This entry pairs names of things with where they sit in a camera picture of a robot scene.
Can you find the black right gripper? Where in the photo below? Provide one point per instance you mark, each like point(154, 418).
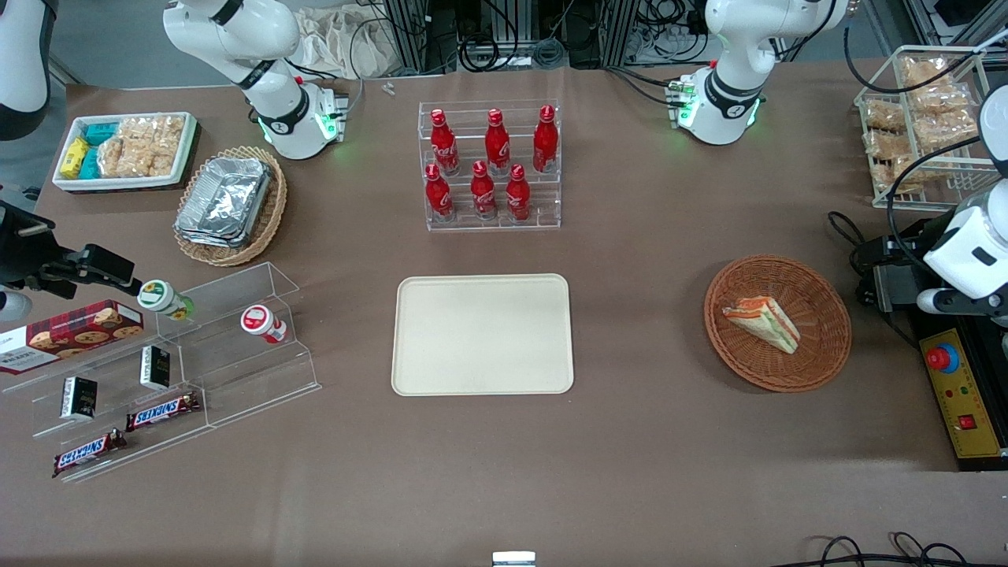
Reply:
point(17, 250)

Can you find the triangular sandwich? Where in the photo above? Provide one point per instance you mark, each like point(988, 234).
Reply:
point(764, 321)

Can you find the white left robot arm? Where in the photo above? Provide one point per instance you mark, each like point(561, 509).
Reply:
point(732, 47)

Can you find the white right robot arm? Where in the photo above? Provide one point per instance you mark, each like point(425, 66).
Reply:
point(268, 94)

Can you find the oval light wicker basket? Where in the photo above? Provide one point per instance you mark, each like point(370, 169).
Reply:
point(268, 220)

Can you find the beige plastic tray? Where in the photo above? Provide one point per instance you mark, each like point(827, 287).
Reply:
point(482, 335)

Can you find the round brown wicker basket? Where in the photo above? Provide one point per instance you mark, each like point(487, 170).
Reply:
point(819, 346)

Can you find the red plaid cookie box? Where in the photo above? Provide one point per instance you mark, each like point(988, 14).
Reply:
point(71, 335)

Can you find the green-lid small drink bottle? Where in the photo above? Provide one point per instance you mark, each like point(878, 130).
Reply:
point(161, 298)

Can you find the white rectangular plastic bin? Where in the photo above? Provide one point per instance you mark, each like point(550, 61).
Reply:
point(63, 183)

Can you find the teal snack packet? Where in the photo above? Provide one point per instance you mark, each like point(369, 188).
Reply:
point(101, 132)
point(90, 163)

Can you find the yellow snack packet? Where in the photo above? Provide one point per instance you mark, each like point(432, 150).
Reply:
point(74, 157)

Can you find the clear rice cracker pack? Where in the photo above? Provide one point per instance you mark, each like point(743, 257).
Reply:
point(112, 157)
point(153, 160)
point(153, 127)

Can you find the small black box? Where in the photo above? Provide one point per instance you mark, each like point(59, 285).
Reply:
point(79, 398)
point(155, 368)

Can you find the stacked foil containers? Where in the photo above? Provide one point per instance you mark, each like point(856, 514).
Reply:
point(224, 201)

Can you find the Snickers chocolate bar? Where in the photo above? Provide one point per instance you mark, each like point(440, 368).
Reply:
point(88, 453)
point(161, 411)

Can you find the clear acrylic step shelf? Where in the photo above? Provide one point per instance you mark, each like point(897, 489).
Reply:
point(236, 370)

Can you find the red-lid small drink bottle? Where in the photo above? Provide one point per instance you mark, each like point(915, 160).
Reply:
point(261, 323)

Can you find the white plastic bag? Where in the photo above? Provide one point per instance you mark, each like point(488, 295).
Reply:
point(339, 43)

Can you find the red cola bottle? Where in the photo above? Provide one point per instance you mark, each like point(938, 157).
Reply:
point(483, 193)
point(545, 142)
point(443, 146)
point(517, 195)
point(496, 146)
point(438, 195)

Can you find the clear acrylic bottle rack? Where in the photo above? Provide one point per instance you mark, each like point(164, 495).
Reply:
point(492, 224)

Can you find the black countertop appliance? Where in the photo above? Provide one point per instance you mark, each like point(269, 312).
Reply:
point(894, 283)

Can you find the brown snack bag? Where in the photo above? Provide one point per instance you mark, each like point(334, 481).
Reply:
point(937, 98)
point(888, 144)
point(941, 130)
point(883, 114)
point(894, 175)
point(925, 71)

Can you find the red emergency stop button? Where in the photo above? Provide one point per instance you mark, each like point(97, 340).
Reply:
point(939, 358)

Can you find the yellow control panel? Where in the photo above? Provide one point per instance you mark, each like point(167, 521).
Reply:
point(965, 402)

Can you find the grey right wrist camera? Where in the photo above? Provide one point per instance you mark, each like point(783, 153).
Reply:
point(12, 305)

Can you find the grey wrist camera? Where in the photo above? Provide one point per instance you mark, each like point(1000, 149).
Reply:
point(12, 305)
point(937, 302)

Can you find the aluminium frame rack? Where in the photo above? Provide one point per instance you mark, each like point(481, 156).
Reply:
point(409, 31)

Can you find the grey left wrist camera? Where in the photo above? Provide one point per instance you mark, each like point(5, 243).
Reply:
point(937, 302)

